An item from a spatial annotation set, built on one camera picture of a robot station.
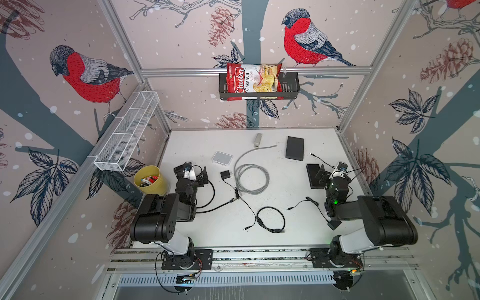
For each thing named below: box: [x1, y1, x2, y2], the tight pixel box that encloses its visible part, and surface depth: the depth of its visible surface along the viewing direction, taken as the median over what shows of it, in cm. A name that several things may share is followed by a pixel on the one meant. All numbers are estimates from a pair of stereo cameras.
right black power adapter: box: [286, 196, 343, 231], surface depth 83 cm
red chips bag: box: [226, 63, 284, 102], surface depth 90 cm
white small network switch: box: [211, 151, 234, 167], surface depth 107 cm
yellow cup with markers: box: [133, 165, 169, 196], surface depth 86 cm
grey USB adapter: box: [254, 133, 262, 149], surface depth 119 cm
